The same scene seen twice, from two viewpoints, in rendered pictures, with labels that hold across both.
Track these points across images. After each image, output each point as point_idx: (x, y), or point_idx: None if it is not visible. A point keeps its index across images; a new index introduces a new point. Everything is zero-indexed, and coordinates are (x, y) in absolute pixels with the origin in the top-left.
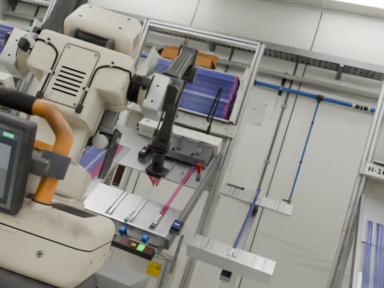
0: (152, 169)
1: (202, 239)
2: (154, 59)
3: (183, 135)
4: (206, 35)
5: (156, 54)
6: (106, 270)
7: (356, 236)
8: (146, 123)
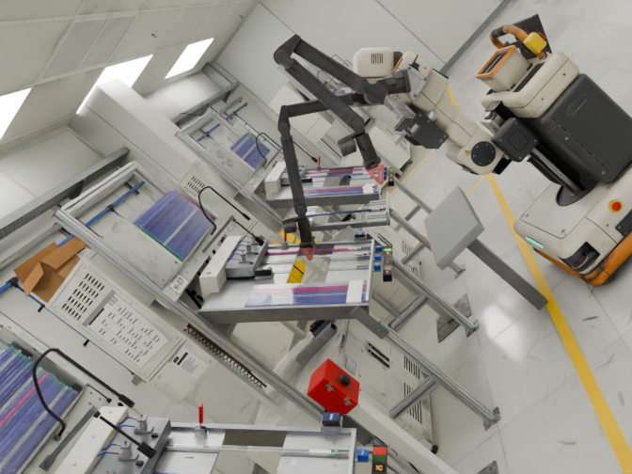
0: (311, 238)
1: (371, 219)
2: (119, 237)
3: (230, 251)
4: (107, 183)
5: (112, 233)
6: (449, 203)
7: (312, 200)
8: (215, 272)
